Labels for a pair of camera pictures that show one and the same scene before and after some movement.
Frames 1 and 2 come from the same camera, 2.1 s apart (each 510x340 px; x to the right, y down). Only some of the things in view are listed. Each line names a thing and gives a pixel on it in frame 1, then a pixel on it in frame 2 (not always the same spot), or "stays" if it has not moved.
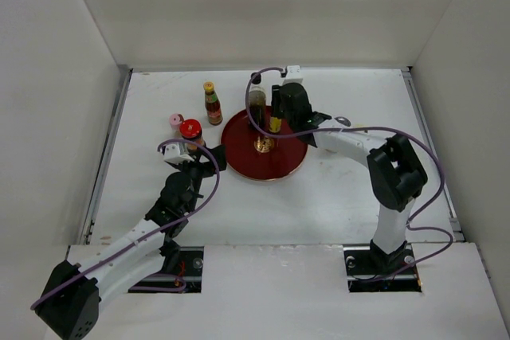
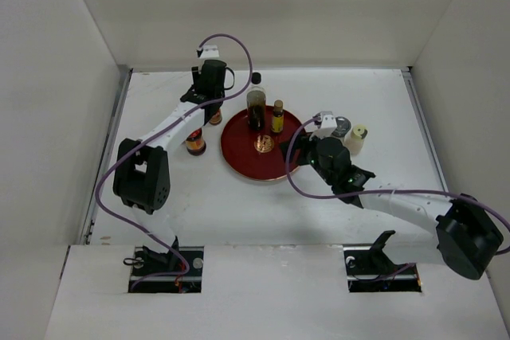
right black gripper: x=276 y=99 -> x=301 y=141
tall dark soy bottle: x=257 y=102 stays
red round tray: x=256 y=157 stays
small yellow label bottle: x=275 y=123 stays
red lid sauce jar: x=191 y=130 stays
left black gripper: x=208 y=169 -> x=196 y=75
